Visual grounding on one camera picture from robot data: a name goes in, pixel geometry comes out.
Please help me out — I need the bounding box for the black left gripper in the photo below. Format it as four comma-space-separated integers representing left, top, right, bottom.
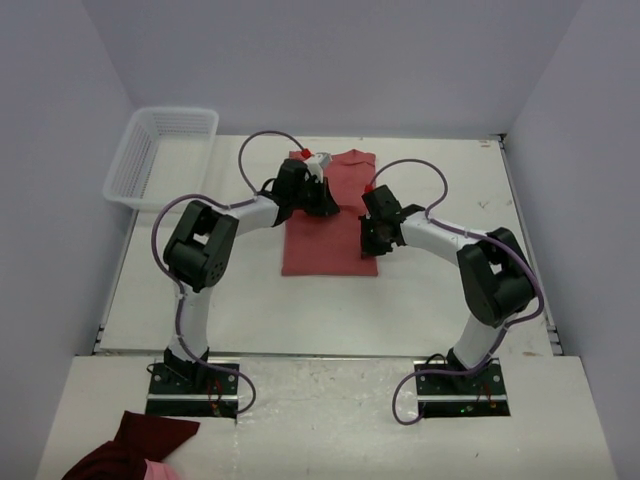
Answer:
290, 176, 338, 217

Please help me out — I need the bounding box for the salmon red t-shirt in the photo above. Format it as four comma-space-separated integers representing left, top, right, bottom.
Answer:
281, 149, 378, 277

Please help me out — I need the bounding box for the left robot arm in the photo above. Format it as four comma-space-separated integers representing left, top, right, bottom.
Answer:
152, 153, 340, 393

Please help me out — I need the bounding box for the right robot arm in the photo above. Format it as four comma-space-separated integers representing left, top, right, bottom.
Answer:
359, 185, 538, 393

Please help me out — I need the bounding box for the white plastic laundry basket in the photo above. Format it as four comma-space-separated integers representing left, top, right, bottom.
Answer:
102, 106, 219, 212

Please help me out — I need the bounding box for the dark maroon t-shirt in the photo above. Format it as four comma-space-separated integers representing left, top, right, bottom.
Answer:
63, 411, 200, 480

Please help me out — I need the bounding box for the pink cloth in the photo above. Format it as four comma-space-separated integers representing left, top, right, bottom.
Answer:
143, 460, 181, 480

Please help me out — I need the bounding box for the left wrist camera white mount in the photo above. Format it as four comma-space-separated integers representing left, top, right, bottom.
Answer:
305, 152, 332, 183

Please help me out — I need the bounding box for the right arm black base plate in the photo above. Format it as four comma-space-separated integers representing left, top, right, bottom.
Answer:
416, 361, 511, 419

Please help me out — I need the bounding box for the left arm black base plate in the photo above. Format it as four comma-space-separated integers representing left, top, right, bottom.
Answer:
145, 362, 239, 420

